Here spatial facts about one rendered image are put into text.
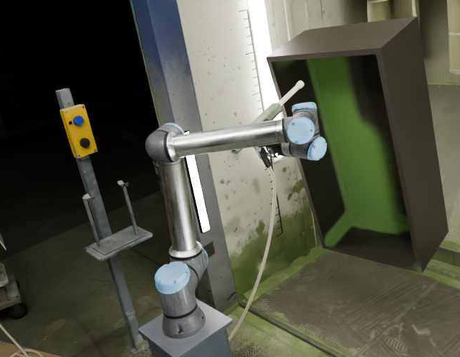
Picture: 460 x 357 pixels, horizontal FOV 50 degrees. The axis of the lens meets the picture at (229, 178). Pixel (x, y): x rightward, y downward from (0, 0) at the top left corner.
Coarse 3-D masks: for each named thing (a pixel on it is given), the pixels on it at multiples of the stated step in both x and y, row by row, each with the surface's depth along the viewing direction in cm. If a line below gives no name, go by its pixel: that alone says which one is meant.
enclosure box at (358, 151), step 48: (288, 48) 235; (336, 48) 211; (384, 48) 196; (336, 96) 266; (384, 96) 205; (336, 144) 286; (384, 144) 263; (432, 144) 240; (336, 192) 294; (384, 192) 282; (432, 192) 246; (336, 240) 292; (384, 240) 278; (432, 240) 253
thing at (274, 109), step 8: (296, 88) 221; (288, 96) 218; (272, 104) 215; (280, 104) 216; (264, 112) 213; (272, 112) 212; (280, 112) 215; (256, 120) 210; (232, 152) 206; (264, 152) 214; (264, 160) 215
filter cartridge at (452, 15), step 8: (448, 0) 287; (456, 0) 281; (448, 8) 290; (456, 8) 282; (448, 16) 292; (456, 16) 283; (448, 24) 295; (456, 24) 285; (456, 32) 287; (456, 40) 289; (456, 48) 290; (456, 56) 292; (456, 64) 294; (456, 72) 295
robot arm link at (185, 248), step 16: (160, 128) 196; (176, 128) 200; (160, 176) 206; (176, 176) 202; (176, 192) 205; (176, 208) 207; (176, 224) 210; (192, 224) 214; (176, 240) 213; (192, 240) 215; (176, 256) 214; (192, 256) 214
